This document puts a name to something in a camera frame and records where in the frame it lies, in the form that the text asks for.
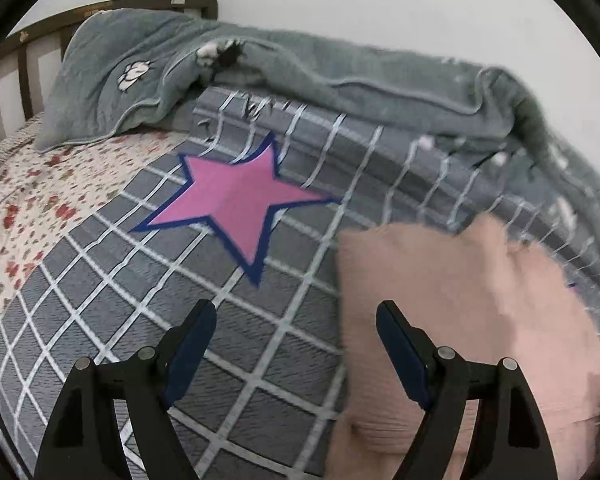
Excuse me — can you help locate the pink knit sweater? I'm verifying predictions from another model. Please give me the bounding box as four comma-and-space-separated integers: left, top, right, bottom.
326, 214, 600, 479

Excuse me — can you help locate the floral bed sheet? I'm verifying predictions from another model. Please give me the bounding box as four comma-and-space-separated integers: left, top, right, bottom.
0, 116, 185, 321

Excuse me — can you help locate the grey checked duvet with stars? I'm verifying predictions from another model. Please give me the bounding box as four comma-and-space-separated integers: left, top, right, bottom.
0, 89, 600, 479

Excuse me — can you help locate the grey-green fleece blanket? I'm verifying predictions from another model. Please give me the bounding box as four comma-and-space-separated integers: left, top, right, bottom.
178, 22, 600, 243

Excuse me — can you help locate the dark wooden headboard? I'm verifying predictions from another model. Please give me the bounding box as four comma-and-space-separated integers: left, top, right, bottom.
0, 0, 219, 142

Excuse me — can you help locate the grey-green paw print pillow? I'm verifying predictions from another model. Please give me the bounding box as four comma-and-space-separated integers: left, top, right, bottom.
34, 9, 221, 153

